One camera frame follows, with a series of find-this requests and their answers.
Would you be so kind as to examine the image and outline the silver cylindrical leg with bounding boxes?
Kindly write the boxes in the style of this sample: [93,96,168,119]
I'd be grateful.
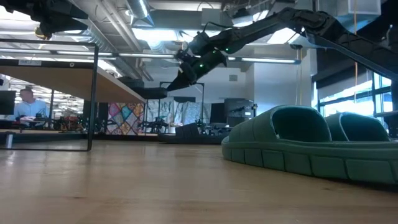
[4,131,15,149]

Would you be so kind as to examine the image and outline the person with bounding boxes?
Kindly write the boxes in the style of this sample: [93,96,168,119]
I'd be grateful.
[14,88,50,122]

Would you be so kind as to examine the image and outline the black monitor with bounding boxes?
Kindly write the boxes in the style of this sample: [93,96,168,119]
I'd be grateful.
[0,90,17,116]

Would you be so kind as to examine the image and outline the colourful patchwork quilt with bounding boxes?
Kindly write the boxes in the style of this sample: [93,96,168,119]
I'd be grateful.
[106,102,146,136]

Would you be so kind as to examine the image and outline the black background gantry frame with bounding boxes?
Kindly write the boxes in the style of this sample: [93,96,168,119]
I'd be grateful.
[157,80,205,125]

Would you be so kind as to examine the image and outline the white shelf label sticker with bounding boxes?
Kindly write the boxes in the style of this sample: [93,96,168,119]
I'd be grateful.
[17,59,42,67]

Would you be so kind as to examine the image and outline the background robot arms red parts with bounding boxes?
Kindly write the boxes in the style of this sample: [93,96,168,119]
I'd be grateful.
[51,113,88,132]

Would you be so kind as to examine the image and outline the black equipment cabinet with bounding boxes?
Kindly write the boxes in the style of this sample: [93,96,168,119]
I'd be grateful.
[210,97,256,128]

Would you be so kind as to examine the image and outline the wooden shelf black metal frame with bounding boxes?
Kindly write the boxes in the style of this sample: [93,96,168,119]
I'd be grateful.
[0,39,147,152]

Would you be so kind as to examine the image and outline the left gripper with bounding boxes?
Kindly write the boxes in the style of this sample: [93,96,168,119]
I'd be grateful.
[39,6,90,40]

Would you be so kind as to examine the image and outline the grey ceiling box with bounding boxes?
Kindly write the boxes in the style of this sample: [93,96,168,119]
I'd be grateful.
[201,7,223,27]

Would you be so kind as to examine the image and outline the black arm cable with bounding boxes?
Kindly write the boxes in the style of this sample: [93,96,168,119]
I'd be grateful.
[203,21,240,35]

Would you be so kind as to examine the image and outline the background workbench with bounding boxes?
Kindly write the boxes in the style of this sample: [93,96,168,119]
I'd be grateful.
[0,128,90,146]

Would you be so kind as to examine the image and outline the long ceiling tube light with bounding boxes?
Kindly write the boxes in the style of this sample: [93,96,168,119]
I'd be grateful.
[241,57,297,64]
[55,50,113,57]
[118,52,175,59]

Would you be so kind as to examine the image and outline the ribbed silver air duct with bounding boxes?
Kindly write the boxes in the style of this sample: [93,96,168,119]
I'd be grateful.
[79,12,125,55]

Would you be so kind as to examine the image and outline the round silver air duct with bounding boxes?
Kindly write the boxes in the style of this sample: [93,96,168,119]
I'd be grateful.
[126,0,155,28]

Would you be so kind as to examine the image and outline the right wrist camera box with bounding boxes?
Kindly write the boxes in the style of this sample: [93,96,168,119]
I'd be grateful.
[188,30,213,56]

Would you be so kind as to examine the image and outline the black window frame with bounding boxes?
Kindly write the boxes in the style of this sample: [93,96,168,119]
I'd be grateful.
[317,71,393,138]

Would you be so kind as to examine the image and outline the green rubber slide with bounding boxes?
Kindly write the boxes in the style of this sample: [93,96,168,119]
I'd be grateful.
[221,105,398,185]
[325,112,392,143]

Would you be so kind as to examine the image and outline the background robot station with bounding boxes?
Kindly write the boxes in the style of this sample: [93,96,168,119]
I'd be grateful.
[142,119,171,135]

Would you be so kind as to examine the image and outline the white crinkled sheet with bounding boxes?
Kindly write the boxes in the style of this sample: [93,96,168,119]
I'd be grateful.
[144,99,212,126]

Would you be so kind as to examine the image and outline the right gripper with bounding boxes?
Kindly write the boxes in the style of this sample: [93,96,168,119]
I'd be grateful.
[167,49,228,91]

